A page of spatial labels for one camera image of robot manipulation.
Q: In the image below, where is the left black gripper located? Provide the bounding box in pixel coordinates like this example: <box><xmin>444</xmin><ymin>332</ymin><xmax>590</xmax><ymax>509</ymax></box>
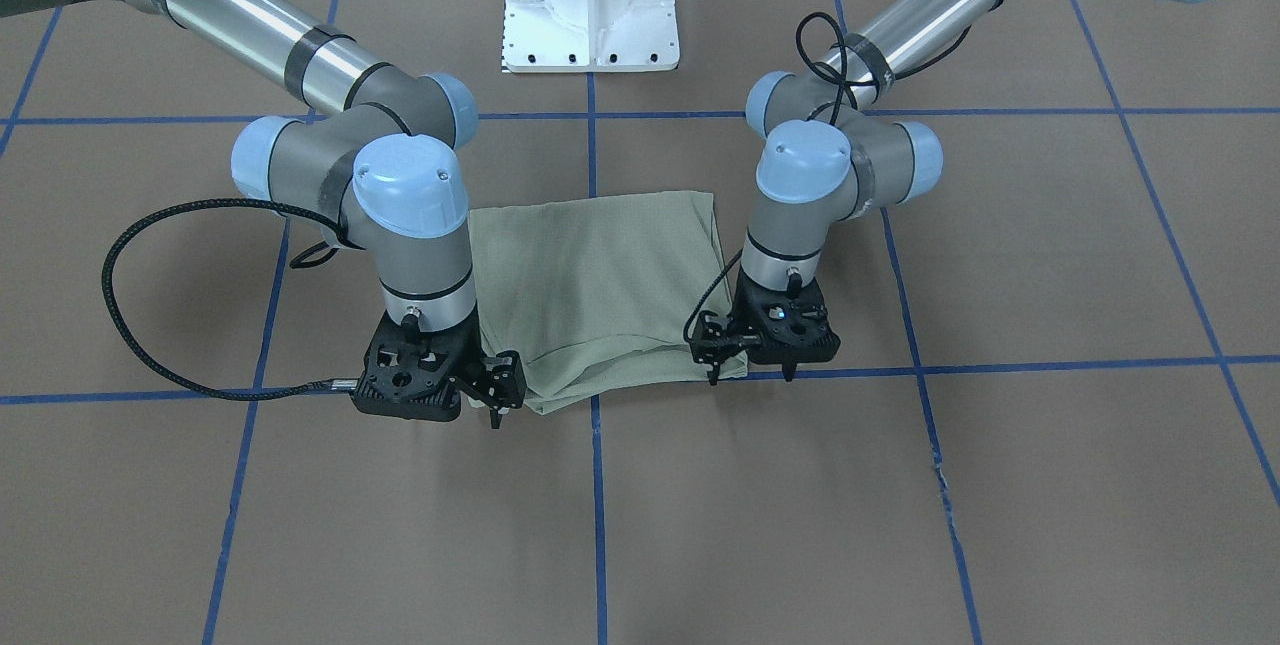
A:
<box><xmin>690</xmin><ymin>273</ymin><xmax>841</xmax><ymax>386</ymax></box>

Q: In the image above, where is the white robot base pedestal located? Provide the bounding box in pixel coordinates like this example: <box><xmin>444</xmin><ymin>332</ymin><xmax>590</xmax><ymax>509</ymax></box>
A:
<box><xmin>500</xmin><ymin>0</ymin><xmax>681</xmax><ymax>74</ymax></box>

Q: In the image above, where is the brown paper table mat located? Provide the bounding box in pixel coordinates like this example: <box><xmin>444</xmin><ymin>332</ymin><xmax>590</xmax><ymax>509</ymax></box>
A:
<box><xmin>1</xmin><ymin>0</ymin><xmax>1279</xmax><ymax>644</ymax></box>

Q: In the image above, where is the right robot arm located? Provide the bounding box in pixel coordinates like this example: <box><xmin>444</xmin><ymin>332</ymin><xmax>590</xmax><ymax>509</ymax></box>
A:
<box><xmin>3</xmin><ymin>0</ymin><xmax>527</xmax><ymax>427</ymax></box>

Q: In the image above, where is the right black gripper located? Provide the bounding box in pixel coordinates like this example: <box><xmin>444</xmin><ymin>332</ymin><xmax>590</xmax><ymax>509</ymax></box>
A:
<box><xmin>351</xmin><ymin>311</ymin><xmax>527</xmax><ymax>427</ymax></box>

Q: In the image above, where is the olive green t-shirt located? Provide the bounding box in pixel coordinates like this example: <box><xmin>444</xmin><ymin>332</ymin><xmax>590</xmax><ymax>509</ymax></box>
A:
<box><xmin>468</xmin><ymin>191</ymin><xmax>730</xmax><ymax>413</ymax></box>

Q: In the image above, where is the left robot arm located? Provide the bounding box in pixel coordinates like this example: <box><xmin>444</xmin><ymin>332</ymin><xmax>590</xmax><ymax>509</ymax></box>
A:
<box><xmin>858</xmin><ymin>0</ymin><xmax>1277</xmax><ymax>372</ymax></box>

